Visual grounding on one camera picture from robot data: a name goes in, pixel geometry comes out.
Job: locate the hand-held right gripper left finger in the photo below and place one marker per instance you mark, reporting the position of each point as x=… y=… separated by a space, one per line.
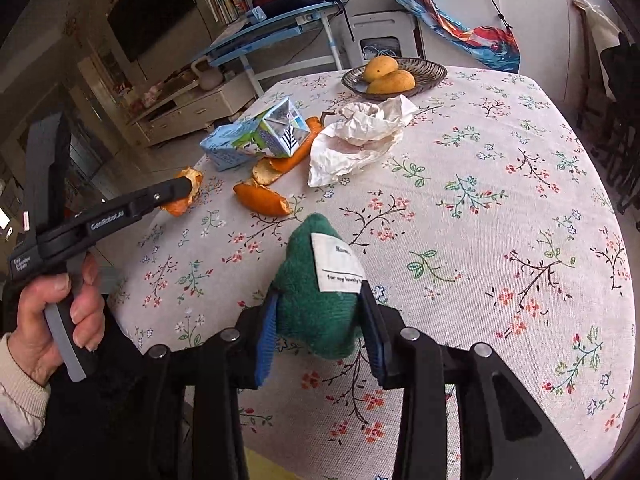
x=265 y=340

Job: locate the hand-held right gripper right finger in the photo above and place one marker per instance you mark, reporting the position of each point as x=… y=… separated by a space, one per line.
x=372 y=340

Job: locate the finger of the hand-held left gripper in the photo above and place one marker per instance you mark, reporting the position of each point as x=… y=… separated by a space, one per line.
x=167 y=192

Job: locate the curled orange peel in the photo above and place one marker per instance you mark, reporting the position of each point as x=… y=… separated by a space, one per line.
x=177 y=206

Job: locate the green cloth white label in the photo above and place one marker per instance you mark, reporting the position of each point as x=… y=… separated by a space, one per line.
x=310 y=310

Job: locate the light blue drink carton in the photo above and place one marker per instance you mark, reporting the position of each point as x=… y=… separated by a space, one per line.
x=240 y=145

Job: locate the wedge orange peel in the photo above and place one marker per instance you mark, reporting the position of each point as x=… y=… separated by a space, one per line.
x=262 y=200

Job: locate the small pale orange peel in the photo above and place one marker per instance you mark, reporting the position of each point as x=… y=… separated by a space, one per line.
x=265 y=172

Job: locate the long orange peel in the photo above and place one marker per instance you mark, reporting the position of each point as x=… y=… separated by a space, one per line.
x=300 y=152

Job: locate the white tissue paper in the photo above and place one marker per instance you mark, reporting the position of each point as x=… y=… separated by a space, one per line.
x=340 y=160

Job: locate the person's left forearm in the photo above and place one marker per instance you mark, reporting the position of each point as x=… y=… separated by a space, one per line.
x=15 y=400

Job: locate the person's left hand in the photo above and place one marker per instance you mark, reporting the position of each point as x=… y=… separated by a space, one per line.
x=35 y=335

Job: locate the cream television stand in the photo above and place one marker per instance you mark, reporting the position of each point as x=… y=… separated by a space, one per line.
x=190 y=110

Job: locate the beige vase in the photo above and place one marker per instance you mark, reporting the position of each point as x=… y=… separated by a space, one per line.
x=207 y=80

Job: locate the floral tablecloth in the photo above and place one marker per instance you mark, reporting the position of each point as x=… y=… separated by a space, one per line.
x=475 y=260

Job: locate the blue study desk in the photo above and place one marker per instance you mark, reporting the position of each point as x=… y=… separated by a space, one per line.
x=270 y=30

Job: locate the row of books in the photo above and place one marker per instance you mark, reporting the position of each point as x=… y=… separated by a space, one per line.
x=225 y=2

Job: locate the yellow mango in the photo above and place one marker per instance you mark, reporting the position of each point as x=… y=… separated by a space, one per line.
x=380 y=67
x=395 y=82

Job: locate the woven oval fruit basket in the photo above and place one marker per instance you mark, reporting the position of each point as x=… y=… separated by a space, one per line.
x=430 y=72

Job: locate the colourful printed cloth bag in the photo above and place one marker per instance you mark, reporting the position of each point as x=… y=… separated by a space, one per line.
x=480 y=45

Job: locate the black folding chairs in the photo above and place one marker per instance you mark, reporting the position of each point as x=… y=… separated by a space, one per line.
x=625 y=110

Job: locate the dark wooden chair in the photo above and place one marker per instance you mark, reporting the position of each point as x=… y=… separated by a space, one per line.
x=582 y=60

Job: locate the white cabinet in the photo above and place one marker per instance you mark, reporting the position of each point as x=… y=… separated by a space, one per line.
x=540 y=10

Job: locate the white cloth bag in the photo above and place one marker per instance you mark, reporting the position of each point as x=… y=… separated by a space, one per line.
x=600 y=25

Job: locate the black wall television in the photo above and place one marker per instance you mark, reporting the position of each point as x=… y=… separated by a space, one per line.
x=150 y=15

